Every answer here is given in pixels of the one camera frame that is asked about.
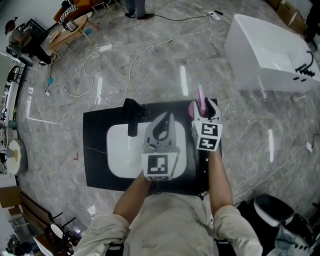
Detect white floor cable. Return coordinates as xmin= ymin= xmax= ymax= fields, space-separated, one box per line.
xmin=44 ymin=37 xmax=216 ymax=107

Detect person's beige shirt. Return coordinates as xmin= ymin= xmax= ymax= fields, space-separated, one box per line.
xmin=74 ymin=191 xmax=264 ymax=256

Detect black bathtub faucet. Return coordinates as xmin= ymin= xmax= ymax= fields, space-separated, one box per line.
xmin=293 ymin=50 xmax=317 ymax=79

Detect pink spray bottle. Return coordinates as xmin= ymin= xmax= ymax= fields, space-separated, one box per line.
xmin=187 ymin=84 xmax=208 ymax=119

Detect black frame chair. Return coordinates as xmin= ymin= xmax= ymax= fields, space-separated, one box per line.
xmin=41 ymin=211 xmax=84 ymax=254

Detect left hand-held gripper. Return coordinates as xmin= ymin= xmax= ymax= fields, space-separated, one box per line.
xmin=141 ymin=112 xmax=181 ymax=182

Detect striped cushion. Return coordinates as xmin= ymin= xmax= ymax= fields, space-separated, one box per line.
xmin=58 ymin=1 xmax=78 ymax=21

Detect cardboard boxes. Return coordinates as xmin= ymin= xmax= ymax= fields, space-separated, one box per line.
xmin=266 ymin=0 xmax=309 ymax=35

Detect white sink basin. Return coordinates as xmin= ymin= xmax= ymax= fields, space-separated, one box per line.
xmin=106 ymin=121 xmax=187 ymax=180

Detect wooden oval table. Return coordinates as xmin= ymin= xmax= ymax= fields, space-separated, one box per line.
xmin=46 ymin=14 xmax=95 ymax=60

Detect white bathtub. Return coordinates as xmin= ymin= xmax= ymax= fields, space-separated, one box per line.
xmin=223 ymin=13 xmax=320 ymax=93

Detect person's left forearm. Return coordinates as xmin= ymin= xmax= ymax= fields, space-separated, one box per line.
xmin=112 ymin=172 xmax=161 ymax=230

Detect orange sofa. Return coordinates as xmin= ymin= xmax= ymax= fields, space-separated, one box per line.
xmin=53 ymin=0 xmax=107 ymax=23

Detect black and white seat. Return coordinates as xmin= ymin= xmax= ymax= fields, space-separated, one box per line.
xmin=253 ymin=194 xmax=296 ymax=228

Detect black sink faucet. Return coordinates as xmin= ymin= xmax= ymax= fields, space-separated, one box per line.
xmin=123 ymin=97 xmax=151 ymax=137

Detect person's right forearm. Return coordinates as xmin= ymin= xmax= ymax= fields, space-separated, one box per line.
xmin=206 ymin=147 xmax=234 ymax=210

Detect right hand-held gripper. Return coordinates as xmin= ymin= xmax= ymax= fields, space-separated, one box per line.
xmin=190 ymin=97 xmax=224 ymax=152

